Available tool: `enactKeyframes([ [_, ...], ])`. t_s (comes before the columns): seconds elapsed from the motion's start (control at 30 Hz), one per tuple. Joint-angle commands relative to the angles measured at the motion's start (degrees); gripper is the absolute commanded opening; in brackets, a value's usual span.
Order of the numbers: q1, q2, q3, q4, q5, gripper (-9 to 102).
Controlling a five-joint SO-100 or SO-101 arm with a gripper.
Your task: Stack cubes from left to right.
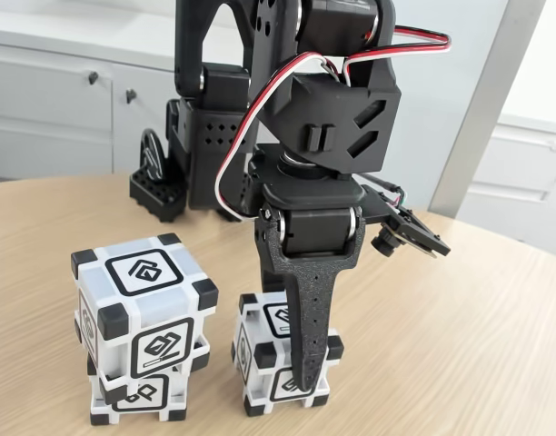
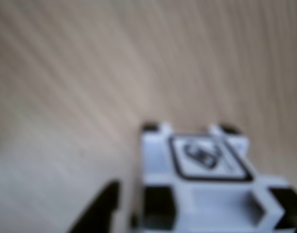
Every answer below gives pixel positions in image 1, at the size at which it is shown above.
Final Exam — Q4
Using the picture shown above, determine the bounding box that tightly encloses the white cube with S-shaped marker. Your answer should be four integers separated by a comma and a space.
232, 292, 346, 417

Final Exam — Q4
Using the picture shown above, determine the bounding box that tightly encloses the white cube with layered-squares marker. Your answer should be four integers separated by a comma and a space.
71, 233, 220, 405

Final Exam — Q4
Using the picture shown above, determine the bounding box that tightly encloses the black table clamp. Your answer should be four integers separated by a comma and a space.
128, 128, 188, 223

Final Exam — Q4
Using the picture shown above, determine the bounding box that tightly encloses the white cube with blue LEDs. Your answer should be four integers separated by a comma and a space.
87, 352, 191, 427

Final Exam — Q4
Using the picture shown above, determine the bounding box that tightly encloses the white low cabinet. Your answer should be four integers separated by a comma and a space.
454, 79, 556, 263

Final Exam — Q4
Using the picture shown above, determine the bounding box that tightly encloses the white cabinet with drawers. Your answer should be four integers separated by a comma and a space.
0, 0, 327, 185

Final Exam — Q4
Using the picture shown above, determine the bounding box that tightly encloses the black camera cable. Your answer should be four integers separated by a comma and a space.
362, 174, 411, 210

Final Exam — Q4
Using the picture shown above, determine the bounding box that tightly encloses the black camera module on bracket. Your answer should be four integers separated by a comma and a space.
362, 183, 452, 261

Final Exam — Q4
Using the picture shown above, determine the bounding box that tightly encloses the red white servo cable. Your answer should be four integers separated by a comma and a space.
343, 25, 453, 85
216, 52, 341, 221

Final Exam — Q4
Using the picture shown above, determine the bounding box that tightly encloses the grey metal partition post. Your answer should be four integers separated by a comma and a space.
426, 0, 547, 223

